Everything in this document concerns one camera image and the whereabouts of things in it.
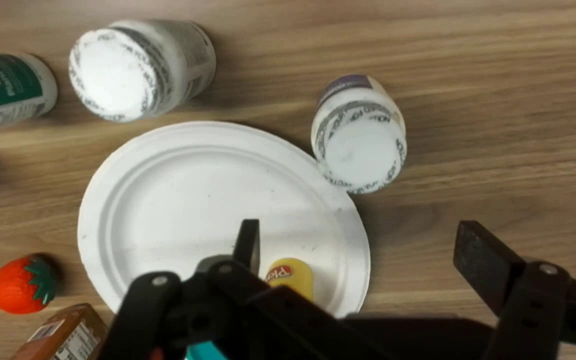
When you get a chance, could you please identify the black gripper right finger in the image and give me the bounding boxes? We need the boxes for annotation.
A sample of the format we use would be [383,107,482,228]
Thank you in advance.
[453,218,576,360]

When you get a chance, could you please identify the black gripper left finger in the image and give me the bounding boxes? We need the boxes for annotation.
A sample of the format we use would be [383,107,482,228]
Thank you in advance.
[96,218,350,360]

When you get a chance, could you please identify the brown spice bottle orange cap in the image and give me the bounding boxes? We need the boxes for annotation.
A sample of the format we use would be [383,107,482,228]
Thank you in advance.
[11,302,110,360]

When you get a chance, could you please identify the yellow play-doh tub orange lid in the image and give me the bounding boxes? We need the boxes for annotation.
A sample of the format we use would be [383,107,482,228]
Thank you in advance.
[264,256,318,304]

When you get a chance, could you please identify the white pill bottle purple label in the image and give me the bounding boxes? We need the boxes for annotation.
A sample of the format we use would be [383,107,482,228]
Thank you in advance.
[308,72,410,197]

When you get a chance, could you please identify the small blue-capped bottle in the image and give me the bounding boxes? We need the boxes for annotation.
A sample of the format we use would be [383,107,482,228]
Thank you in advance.
[67,18,219,127]

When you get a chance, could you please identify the white bottle with green label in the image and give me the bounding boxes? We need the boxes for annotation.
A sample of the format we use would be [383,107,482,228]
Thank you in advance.
[0,53,61,138]

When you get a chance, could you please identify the white paper plate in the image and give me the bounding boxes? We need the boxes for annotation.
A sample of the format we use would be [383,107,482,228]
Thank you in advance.
[76,119,374,318]

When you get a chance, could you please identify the orange strawberry plushie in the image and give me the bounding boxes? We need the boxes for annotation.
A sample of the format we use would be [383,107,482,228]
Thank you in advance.
[0,253,64,316]

